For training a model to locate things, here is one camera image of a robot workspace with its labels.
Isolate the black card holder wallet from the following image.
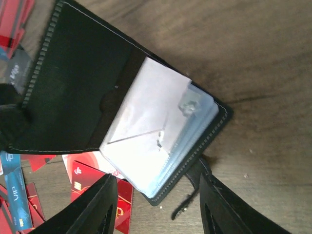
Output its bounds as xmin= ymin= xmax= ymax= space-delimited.
xmin=7 ymin=0 xmax=234 ymax=220

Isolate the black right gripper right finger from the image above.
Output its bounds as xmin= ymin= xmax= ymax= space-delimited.
xmin=199 ymin=173 xmax=289 ymax=234

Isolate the blue VIP card centre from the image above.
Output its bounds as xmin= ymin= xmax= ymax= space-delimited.
xmin=4 ymin=168 xmax=33 ymax=231

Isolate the black VIP card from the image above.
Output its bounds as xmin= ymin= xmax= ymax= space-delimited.
xmin=4 ymin=45 xmax=32 ymax=95

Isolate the red VIP card carried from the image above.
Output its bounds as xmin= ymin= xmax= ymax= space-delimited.
xmin=71 ymin=160 xmax=133 ymax=234

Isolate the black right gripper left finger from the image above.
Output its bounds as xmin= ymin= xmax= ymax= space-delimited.
xmin=28 ymin=174 xmax=118 ymax=234

